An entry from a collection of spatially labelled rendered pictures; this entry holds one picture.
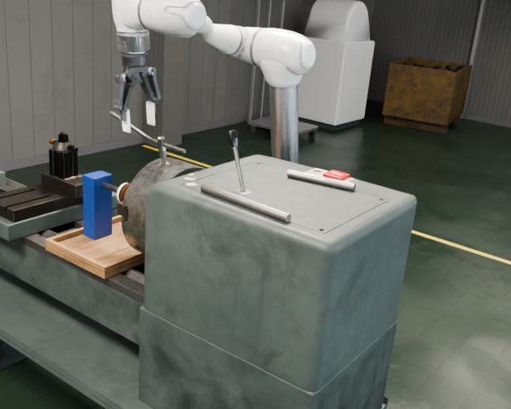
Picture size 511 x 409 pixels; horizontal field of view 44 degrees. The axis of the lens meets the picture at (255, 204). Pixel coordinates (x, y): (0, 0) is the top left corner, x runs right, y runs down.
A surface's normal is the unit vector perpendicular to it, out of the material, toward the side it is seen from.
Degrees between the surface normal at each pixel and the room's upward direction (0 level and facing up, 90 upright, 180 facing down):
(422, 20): 90
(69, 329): 0
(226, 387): 90
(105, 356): 0
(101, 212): 90
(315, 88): 90
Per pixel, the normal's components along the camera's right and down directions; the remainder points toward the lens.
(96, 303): -0.60, 0.23
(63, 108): 0.79, 0.27
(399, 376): 0.08, -0.93
